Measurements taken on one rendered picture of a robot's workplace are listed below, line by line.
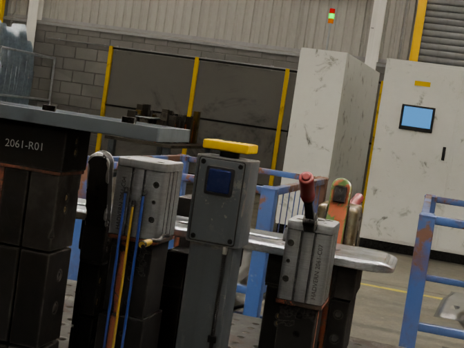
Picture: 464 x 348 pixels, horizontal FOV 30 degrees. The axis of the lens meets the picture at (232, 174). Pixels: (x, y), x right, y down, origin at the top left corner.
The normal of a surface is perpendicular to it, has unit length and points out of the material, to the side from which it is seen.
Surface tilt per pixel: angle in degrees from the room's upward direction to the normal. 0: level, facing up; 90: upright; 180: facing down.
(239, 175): 90
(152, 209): 90
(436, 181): 90
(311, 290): 90
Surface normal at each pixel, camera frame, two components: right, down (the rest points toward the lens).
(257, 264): -0.27, 0.03
